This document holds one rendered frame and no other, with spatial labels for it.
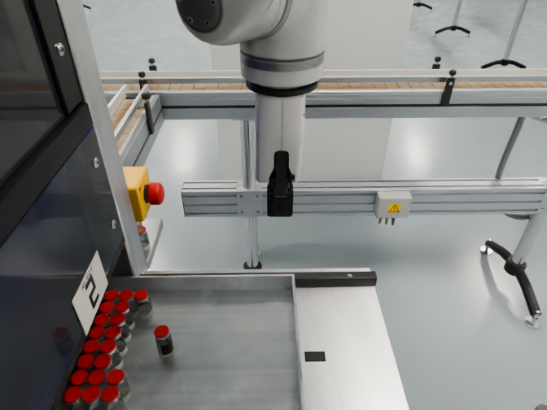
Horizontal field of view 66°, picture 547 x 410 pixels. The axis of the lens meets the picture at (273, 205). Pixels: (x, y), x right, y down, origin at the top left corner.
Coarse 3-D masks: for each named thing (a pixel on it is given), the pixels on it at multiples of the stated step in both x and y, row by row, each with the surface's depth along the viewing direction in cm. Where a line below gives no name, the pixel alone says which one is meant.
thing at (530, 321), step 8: (488, 240) 204; (480, 248) 209; (488, 248) 208; (496, 248) 196; (504, 248) 192; (504, 256) 189; (504, 264) 186; (512, 264) 181; (512, 272) 182; (520, 272) 179; (520, 280) 177; (528, 280) 176; (528, 288) 173; (528, 296) 172; (528, 304) 171; (536, 304) 170; (536, 312) 168; (528, 320) 173; (536, 320) 170; (536, 328) 170
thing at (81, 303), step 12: (96, 252) 53; (96, 264) 53; (84, 276) 50; (96, 276) 53; (84, 288) 49; (96, 288) 53; (72, 300) 46; (84, 300) 49; (84, 312) 49; (84, 324) 49
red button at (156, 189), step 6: (150, 186) 72; (156, 186) 72; (162, 186) 73; (150, 192) 71; (156, 192) 71; (162, 192) 73; (150, 198) 71; (156, 198) 72; (162, 198) 73; (156, 204) 73
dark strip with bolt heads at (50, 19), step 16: (32, 0) 40; (48, 0) 43; (48, 16) 43; (48, 32) 43; (48, 48) 43; (64, 48) 46; (64, 64) 46; (64, 80) 46; (64, 96) 46; (80, 96) 50; (96, 160) 53; (112, 224) 58
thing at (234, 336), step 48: (144, 288) 69; (192, 288) 70; (240, 288) 70; (288, 288) 70; (144, 336) 63; (192, 336) 63; (240, 336) 63; (288, 336) 63; (144, 384) 56; (192, 384) 56; (240, 384) 56; (288, 384) 56
